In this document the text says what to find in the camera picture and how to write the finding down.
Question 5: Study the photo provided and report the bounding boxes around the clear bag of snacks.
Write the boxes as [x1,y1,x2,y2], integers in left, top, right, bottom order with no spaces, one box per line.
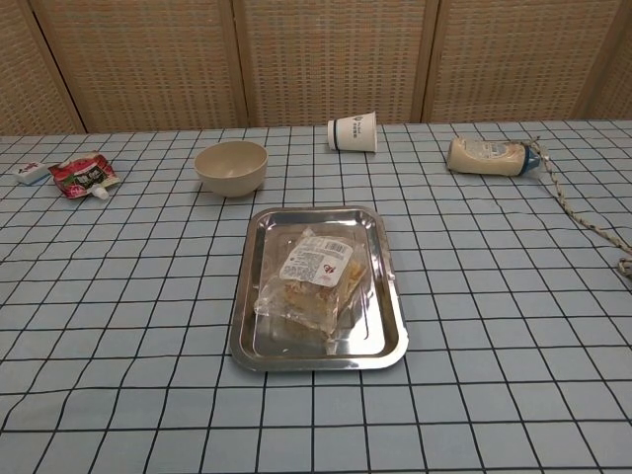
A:
[252,226,369,356]

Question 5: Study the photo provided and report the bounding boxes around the silver metal tray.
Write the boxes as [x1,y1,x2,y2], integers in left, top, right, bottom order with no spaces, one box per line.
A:
[229,204,411,373]

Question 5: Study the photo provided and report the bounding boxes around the blue checkered tablecloth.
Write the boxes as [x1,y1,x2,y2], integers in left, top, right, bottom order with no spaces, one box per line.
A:
[0,118,632,474]

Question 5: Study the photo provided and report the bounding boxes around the beige bowl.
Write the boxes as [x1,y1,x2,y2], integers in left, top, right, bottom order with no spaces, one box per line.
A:
[193,139,270,199]

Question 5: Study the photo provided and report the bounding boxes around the white paper cup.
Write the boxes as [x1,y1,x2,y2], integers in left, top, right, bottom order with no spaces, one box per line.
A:
[326,110,379,155]

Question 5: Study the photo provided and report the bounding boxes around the woven bamboo screen panel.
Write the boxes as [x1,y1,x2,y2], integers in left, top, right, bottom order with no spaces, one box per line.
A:
[0,0,89,137]
[422,0,621,124]
[590,0,632,122]
[27,0,251,133]
[230,0,441,128]

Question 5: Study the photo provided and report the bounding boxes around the beige mayonnaise squeeze bottle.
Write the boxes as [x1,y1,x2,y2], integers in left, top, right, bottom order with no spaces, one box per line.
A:
[446,135,542,179]

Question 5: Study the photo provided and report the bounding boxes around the red spouted drink pouch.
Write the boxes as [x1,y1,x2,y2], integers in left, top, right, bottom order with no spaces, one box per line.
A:
[46,153,121,201]

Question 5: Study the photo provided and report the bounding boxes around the white mahjong tile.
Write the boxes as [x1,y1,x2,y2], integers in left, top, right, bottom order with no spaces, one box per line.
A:
[11,160,52,187]

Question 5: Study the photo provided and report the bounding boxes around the braided white black rope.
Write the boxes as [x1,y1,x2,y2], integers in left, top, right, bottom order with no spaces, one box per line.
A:
[526,134,632,286]

